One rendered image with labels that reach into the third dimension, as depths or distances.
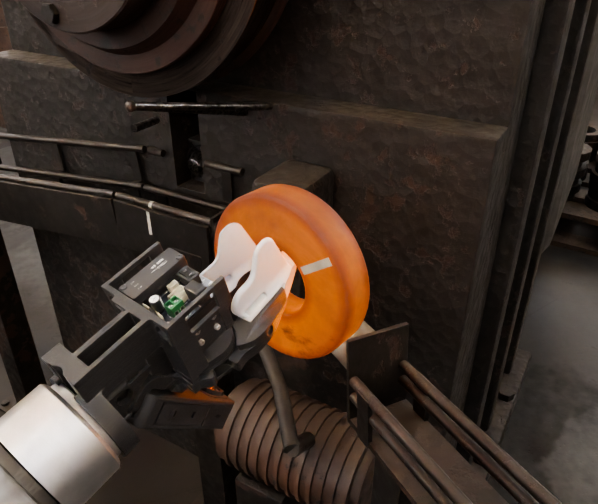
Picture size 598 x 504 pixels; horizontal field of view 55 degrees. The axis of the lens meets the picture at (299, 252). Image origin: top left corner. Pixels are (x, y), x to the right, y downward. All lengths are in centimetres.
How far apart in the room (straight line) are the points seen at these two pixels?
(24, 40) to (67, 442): 100
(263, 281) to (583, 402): 136
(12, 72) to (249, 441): 81
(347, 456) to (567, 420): 98
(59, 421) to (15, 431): 2
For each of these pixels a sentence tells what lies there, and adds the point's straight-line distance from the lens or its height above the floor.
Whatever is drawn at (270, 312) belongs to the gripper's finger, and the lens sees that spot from 44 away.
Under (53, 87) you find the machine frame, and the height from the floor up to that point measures 83.
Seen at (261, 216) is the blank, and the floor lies 88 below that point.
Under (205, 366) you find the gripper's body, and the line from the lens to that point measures 41.
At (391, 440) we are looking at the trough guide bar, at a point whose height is 66.
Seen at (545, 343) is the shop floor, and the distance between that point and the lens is 188.
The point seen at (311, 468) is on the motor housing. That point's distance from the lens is 76.
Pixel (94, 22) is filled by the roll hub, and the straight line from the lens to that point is 75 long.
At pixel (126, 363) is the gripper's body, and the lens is 38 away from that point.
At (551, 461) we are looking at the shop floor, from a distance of 154.
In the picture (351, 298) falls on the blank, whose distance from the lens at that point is 45.
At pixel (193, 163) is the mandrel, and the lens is 98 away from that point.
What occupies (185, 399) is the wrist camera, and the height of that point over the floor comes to 79.
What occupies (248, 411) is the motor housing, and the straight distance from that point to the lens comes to 79.
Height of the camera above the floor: 110
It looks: 30 degrees down
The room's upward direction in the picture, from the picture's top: straight up
